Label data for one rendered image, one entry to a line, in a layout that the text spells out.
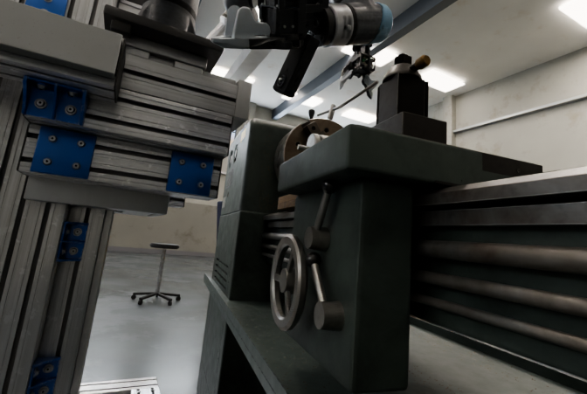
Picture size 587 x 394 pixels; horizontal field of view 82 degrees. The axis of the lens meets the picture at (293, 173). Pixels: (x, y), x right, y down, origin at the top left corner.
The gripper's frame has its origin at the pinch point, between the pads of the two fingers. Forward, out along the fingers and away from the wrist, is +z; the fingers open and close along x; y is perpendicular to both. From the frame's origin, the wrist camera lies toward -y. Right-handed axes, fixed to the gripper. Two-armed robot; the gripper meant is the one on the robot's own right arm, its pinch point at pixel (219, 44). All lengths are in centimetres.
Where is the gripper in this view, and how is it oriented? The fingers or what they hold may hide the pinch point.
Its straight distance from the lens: 57.7
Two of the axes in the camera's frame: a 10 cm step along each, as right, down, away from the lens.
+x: 5.5, 4.2, -7.3
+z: -8.4, 2.5, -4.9
